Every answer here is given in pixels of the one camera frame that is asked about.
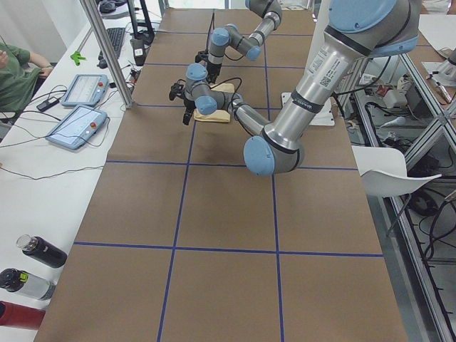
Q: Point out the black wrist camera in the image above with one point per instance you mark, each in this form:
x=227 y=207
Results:
x=176 y=91
x=202 y=57

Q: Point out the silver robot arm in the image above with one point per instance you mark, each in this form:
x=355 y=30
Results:
x=250 y=47
x=356 y=29

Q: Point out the black water bottle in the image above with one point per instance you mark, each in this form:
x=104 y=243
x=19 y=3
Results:
x=39 y=249

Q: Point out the white plastic chair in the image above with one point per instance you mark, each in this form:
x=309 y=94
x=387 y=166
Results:
x=383 y=172

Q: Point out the person in green shirt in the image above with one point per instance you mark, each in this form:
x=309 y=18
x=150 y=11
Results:
x=22 y=74

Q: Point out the aluminium frame post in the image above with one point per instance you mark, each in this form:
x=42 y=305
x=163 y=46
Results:
x=105 y=45

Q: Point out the lower teach pendant tablet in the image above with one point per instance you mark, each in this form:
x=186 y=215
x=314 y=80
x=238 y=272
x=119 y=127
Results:
x=77 y=127

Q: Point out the grey steel bottle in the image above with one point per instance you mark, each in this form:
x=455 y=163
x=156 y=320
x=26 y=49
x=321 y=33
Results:
x=26 y=284

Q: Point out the cream long sleeve shirt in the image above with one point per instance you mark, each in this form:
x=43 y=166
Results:
x=218 y=116

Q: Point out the teach pendant tablet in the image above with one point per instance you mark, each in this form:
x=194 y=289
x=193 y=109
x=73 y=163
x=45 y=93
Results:
x=77 y=127
x=85 y=89

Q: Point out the red bottle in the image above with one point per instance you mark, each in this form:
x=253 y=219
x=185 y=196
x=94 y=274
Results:
x=18 y=316

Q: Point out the upper teach pendant tablet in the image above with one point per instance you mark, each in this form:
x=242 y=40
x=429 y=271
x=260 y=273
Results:
x=85 y=89

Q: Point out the black keyboard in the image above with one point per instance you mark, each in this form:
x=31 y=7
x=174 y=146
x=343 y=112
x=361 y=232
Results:
x=116 y=36

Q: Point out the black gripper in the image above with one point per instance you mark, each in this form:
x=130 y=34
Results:
x=188 y=105
x=214 y=68

